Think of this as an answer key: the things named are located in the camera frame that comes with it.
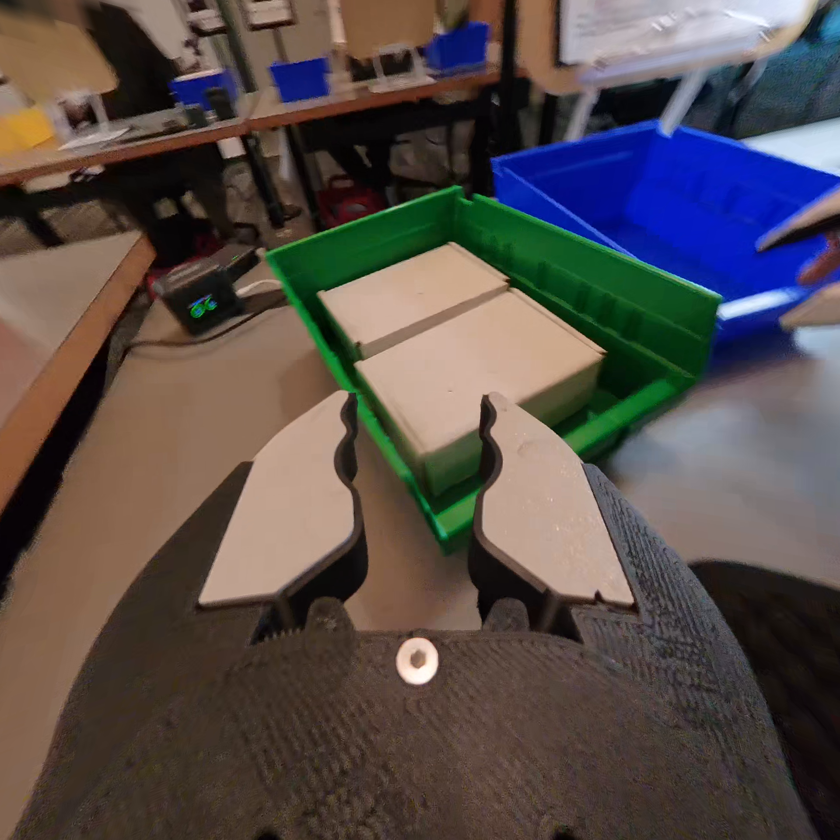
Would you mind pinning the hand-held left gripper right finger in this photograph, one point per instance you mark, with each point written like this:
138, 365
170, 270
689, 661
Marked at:
551, 518

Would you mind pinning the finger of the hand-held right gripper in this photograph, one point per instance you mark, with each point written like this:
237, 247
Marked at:
807, 220
817, 312

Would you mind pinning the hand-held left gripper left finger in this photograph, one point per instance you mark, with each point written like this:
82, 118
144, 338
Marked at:
289, 512

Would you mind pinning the large blue plastic bin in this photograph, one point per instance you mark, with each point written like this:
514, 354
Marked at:
689, 197

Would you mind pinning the green plastic bin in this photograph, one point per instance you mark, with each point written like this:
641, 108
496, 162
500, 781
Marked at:
656, 308

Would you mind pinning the grey desk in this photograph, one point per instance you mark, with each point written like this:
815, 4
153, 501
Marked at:
197, 407

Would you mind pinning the person's right hand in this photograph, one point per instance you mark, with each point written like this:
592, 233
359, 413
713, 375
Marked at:
823, 262

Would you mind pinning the black device with green display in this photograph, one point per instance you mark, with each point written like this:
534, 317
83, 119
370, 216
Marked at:
197, 289

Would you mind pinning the black textured pad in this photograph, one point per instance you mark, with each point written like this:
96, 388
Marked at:
787, 689

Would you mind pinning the red tool case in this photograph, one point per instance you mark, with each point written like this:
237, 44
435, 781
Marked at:
351, 203

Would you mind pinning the wooden edged side table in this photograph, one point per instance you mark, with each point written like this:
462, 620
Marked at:
52, 295

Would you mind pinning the small blue bin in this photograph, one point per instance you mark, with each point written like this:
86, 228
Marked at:
298, 80
459, 46
197, 88

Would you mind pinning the background wooden table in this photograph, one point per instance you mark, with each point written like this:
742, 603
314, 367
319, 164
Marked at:
164, 141
407, 98

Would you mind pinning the black cup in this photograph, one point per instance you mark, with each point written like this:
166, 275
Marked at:
195, 117
218, 102

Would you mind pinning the white photo stand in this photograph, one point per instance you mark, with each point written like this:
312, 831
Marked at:
400, 65
82, 111

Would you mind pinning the brown cardboard sheet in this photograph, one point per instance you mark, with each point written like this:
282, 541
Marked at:
387, 26
52, 62

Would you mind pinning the yellow box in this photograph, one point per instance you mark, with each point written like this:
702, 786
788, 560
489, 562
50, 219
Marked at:
26, 128

